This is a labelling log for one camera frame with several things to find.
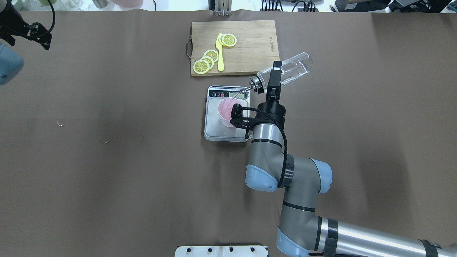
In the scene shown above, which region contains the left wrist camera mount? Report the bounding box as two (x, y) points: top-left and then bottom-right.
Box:
(25, 22), (55, 51)

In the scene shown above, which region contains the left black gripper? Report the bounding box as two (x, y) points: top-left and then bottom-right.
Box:
(0, 4), (27, 36)

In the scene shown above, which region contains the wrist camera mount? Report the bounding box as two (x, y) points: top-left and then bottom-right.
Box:
(230, 104), (259, 139)
(25, 22), (55, 51)

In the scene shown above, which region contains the lemon slice end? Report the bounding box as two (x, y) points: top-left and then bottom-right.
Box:
(200, 56), (214, 70)

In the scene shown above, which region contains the pink bowl with ice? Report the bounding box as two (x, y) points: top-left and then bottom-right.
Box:
(111, 0), (143, 9)

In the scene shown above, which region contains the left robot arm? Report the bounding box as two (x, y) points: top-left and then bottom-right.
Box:
(0, 0), (28, 86)

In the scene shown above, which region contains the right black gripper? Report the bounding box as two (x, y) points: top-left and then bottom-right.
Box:
(258, 61), (286, 129)

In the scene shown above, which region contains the aluminium frame post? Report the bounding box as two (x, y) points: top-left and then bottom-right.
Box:
(211, 0), (233, 17)

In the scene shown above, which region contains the yellow plastic knife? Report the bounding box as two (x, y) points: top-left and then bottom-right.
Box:
(215, 33), (224, 72)

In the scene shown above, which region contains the pink plastic cup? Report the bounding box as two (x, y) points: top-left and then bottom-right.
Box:
(217, 97), (242, 127)

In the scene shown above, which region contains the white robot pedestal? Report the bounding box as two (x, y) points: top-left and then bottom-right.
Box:
(174, 245), (270, 257)

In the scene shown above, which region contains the digital kitchen scale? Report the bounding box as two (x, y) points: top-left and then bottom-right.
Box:
(204, 86), (248, 142)

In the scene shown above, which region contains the lemon slice pair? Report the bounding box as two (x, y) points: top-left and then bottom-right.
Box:
(192, 60), (211, 75)

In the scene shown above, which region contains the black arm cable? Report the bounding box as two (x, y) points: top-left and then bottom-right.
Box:
(36, 0), (56, 39)

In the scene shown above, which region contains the bamboo cutting board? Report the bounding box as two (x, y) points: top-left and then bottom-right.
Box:
(190, 20), (280, 76)

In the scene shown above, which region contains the glass sauce bottle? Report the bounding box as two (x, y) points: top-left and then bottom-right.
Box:
(229, 52), (314, 98)

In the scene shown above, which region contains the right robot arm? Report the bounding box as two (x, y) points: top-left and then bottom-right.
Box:
(245, 61), (456, 257)

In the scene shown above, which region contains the black power adapter box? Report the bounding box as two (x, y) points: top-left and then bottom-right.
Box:
(334, 0), (391, 12)

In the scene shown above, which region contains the lemon slice on board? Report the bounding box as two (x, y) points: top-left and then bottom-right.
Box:
(219, 34), (238, 47)

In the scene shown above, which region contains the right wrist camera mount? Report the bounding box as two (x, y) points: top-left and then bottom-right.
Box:
(230, 104), (259, 139)

